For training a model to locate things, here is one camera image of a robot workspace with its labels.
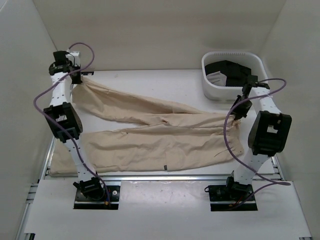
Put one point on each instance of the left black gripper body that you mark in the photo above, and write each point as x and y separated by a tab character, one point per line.
73	68

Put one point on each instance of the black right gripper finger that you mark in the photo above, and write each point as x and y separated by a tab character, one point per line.
247	106
237	109

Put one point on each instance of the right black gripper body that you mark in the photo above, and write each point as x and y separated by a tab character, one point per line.
244	97

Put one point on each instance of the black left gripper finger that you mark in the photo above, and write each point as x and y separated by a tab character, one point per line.
74	79
79	78

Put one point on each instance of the beige trousers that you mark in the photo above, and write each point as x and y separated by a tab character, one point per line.
166	135

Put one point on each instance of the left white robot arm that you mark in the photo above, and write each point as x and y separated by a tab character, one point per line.
62	111

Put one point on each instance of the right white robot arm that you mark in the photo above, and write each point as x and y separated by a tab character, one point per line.
267	137

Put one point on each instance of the small label sticker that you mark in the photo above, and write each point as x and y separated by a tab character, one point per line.
87	73

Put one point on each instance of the black folded garment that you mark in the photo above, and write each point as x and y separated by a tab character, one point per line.
236	73

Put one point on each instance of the white plastic basket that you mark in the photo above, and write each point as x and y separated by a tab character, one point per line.
245	58

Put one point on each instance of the white folded garment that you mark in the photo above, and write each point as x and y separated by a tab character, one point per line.
217	78

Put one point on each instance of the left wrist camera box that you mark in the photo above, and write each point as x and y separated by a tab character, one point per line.
74	57

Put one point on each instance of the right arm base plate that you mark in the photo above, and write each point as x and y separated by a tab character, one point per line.
224	199

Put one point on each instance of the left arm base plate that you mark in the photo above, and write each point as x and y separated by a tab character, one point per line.
97	199

